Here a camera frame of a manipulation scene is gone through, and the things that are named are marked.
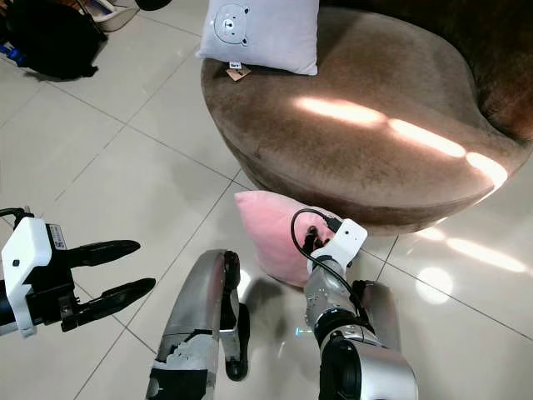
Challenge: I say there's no white plastic basket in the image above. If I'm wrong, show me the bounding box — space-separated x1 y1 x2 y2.
87 0 127 33

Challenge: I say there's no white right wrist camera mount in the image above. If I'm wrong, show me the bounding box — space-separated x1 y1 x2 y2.
311 217 369 270

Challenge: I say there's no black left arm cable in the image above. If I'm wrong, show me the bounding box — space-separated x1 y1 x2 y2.
0 207 36 228

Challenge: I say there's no pink plush pillow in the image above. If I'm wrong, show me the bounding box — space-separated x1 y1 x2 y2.
234 190 344 289

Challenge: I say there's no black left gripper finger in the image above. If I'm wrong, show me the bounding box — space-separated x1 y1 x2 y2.
70 240 142 268
77 277 157 329

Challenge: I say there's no silver left robot leg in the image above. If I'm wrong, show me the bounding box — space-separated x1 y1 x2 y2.
146 248 252 400

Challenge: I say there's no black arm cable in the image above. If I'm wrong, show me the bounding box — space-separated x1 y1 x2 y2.
291 206 374 324
0 207 36 228

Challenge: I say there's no grey bear print pillow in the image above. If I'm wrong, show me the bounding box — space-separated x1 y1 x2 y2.
196 0 321 77

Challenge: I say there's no blue object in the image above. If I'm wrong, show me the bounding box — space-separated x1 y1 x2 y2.
7 45 28 67

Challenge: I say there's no black bag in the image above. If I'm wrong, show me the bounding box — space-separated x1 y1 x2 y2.
7 0 108 81

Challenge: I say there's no brown velvet round sofa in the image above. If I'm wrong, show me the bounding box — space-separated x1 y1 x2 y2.
202 4 533 237

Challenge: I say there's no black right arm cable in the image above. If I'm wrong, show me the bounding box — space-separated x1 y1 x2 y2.
291 206 374 324

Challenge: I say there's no black round object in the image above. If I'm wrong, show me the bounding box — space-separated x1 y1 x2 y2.
133 0 172 13

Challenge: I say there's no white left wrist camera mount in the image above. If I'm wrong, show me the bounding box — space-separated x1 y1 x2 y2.
4 215 72 339

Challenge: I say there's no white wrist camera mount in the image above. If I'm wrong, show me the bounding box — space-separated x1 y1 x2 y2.
311 217 369 270
4 215 72 339

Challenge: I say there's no brown paper pillow tag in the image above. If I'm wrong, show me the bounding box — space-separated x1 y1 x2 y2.
225 65 253 83

